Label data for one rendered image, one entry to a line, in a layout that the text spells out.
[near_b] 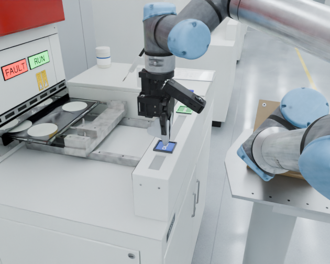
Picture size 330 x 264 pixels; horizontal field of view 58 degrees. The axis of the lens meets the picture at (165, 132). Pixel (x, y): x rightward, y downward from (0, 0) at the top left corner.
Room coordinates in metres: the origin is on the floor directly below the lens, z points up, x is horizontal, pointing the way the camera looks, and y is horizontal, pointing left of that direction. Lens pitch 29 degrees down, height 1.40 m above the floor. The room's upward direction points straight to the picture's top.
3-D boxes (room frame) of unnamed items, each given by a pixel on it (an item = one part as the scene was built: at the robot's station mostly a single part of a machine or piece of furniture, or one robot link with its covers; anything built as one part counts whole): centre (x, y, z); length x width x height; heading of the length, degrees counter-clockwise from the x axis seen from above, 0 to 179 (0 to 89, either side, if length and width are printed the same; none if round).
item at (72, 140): (0.86, 0.29, 0.89); 0.08 x 0.03 x 0.03; 74
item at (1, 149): (1.05, 0.50, 0.89); 0.44 x 0.02 x 0.10; 164
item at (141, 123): (1.13, 0.19, 0.84); 0.50 x 0.02 x 0.03; 74
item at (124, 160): (0.87, 0.27, 0.84); 0.50 x 0.02 x 0.03; 74
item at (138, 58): (1.21, 0.12, 1.03); 0.06 x 0.04 x 0.13; 74
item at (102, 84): (1.35, 0.09, 0.89); 0.62 x 0.35 x 0.14; 74
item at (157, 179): (0.84, -0.04, 0.89); 0.55 x 0.09 x 0.14; 164
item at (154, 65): (0.71, 0.01, 1.20); 0.08 x 0.08 x 0.05
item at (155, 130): (0.70, 0.02, 1.01); 0.06 x 0.03 x 0.09; 74
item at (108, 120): (1.01, 0.25, 0.87); 0.36 x 0.08 x 0.03; 164
